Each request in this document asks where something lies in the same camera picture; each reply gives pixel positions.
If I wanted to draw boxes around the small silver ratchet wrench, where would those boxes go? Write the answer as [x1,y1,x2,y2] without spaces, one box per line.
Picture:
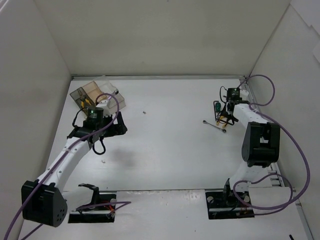
[202,120,227,133]

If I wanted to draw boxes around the yellow black pliers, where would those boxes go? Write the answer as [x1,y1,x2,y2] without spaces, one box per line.
[78,89,91,109]
[215,111,235,129]

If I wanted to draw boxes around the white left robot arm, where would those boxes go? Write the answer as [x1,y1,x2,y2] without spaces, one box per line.
[21,107,128,227]

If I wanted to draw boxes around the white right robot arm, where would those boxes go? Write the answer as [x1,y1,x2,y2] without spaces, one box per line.
[218,87,280,206]

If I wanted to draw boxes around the green stubby screwdriver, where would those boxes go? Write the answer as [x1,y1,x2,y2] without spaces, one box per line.
[216,102,221,113]

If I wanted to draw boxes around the short brown hex key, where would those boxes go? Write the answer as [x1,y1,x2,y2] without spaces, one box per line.
[213,100,219,121]

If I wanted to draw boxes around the clear compartment organizer box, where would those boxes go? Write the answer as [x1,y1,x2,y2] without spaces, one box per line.
[69,75,126,115]

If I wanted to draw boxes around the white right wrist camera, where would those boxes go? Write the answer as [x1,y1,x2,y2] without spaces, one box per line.
[239,89,249,101]

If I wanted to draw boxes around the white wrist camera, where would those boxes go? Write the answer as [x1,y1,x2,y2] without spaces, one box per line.
[97,98,118,117]
[239,89,249,101]

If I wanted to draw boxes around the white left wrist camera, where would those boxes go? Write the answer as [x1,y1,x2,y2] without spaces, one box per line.
[97,98,118,117]

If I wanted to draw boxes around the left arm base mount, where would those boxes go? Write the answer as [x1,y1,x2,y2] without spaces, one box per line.
[63,183,117,224]

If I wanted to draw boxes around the aluminium table edge rail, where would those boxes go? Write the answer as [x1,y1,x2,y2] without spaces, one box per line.
[239,76,315,240]

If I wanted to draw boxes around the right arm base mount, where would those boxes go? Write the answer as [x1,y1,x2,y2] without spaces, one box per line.
[205,179,255,220]

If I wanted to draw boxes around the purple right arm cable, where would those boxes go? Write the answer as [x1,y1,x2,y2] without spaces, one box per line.
[232,74,311,210]

